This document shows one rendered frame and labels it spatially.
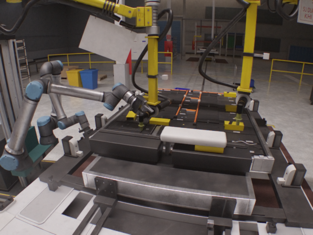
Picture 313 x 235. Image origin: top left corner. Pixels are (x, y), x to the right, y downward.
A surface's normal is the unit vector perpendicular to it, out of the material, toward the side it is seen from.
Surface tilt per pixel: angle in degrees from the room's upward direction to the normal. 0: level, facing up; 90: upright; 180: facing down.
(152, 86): 90
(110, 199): 0
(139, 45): 90
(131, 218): 0
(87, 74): 94
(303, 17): 90
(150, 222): 0
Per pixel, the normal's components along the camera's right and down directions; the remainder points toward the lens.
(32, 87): 0.39, 0.23
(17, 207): 0.00, -0.93
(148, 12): 0.19, 0.36
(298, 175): -0.25, 0.36
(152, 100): -0.50, 0.32
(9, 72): 1.00, 0.02
